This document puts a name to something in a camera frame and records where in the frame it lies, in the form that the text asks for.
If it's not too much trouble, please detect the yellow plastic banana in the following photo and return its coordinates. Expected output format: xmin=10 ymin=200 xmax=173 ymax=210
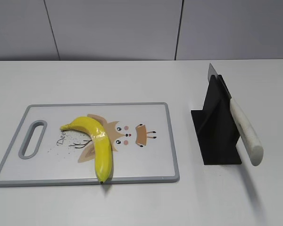
xmin=60 ymin=116 xmax=113 ymax=183

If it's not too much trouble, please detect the white-handled kitchen knife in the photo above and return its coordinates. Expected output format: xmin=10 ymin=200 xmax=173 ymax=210
xmin=208 ymin=63 xmax=264 ymax=166

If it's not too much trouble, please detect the white grey-rimmed cutting board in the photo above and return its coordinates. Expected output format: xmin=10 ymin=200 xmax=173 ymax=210
xmin=0 ymin=102 xmax=179 ymax=187

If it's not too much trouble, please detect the black knife stand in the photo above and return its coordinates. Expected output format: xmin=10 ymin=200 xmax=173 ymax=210
xmin=191 ymin=75 xmax=241 ymax=165

